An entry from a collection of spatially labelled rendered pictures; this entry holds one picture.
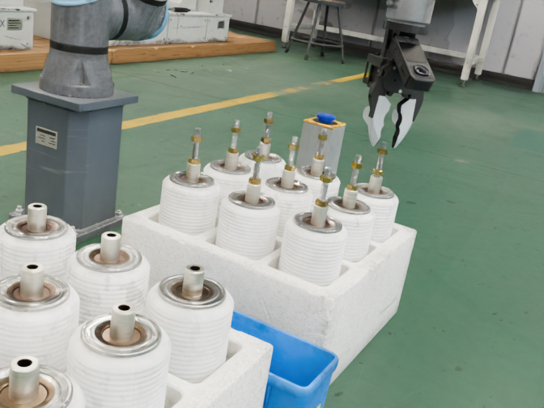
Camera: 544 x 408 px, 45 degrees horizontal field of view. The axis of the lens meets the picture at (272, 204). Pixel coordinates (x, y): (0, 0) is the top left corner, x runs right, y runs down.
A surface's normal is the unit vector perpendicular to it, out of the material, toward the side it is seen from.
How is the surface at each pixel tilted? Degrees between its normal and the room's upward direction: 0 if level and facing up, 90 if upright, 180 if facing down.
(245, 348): 0
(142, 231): 90
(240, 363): 0
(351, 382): 0
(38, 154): 90
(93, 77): 73
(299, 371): 88
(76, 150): 90
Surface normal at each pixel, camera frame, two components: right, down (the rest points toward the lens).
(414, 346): 0.15, -0.93
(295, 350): -0.47, 0.19
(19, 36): 0.88, 0.28
